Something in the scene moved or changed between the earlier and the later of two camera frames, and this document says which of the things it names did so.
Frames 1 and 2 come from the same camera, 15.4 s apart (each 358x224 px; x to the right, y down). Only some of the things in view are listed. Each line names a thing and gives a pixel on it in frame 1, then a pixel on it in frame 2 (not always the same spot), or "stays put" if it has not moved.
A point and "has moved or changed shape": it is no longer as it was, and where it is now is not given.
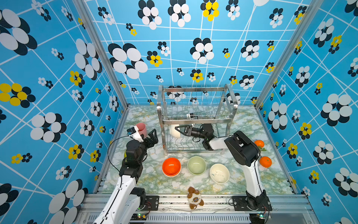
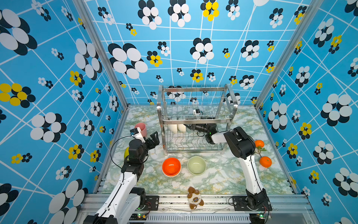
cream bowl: x=219 y=173 has moved or changed shape
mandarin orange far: x=259 y=143 stays put
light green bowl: x=196 y=165 stays put
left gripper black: x=151 y=143 stays put
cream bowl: x=174 y=132 has moved or changed shape
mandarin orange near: x=265 y=162 stays put
